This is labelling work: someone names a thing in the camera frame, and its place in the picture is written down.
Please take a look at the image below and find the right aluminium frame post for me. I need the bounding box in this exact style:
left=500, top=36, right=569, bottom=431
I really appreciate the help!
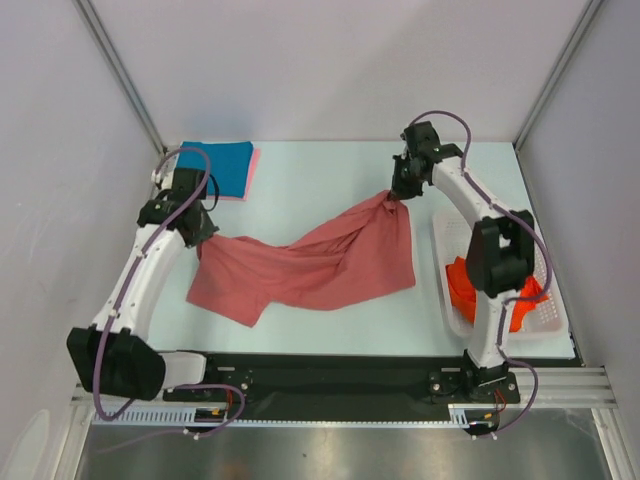
left=512, top=0, right=608, bottom=153

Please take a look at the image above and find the aluminium frame post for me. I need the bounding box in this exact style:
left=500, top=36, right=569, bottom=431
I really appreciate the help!
left=512, top=0, right=608, bottom=153
left=71, top=0, right=167, bottom=155

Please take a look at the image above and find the white plastic basket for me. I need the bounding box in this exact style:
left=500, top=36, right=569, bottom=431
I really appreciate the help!
left=432, top=210, right=569, bottom=342

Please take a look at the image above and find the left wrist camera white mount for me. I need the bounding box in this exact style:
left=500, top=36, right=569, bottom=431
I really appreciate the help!
left=151, top=168, right=174, bottom=191

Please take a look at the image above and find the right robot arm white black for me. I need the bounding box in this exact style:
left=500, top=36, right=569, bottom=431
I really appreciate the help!
left=390, top=112, right=536, bottom=401

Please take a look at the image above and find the left aluminium frame post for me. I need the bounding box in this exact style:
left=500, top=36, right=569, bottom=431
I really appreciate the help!
left=71, top=0, right=167, bottom=155

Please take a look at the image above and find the orange t shirt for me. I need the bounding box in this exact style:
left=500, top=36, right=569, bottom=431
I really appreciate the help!
left=445, top=255, right=551, bottom=334

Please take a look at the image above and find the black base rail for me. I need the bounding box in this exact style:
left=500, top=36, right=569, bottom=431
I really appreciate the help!
left=163, top=353, right=493, bottom=420

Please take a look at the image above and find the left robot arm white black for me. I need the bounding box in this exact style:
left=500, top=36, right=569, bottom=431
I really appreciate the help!
left=66, top=168, right=220, bottom=400

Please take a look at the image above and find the white cable duct strip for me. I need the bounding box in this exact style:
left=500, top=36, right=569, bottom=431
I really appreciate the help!
left=89, top=402, right=531, bottom=430

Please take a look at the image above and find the salmon pink t shirt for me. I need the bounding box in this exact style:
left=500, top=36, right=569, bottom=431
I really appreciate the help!
left=186, top=191, right=416, bottom=327

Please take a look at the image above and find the folded light pink t shirt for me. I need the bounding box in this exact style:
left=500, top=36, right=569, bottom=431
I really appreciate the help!
left=220, top=148, right=261, bottom=201

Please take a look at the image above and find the white round object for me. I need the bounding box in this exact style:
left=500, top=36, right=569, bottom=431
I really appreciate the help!
left=1, top=409, right=51, bottom=480

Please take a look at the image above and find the folded blue t shirt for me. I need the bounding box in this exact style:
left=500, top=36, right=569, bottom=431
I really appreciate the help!
left=176, top=141, right=256, bottom=197

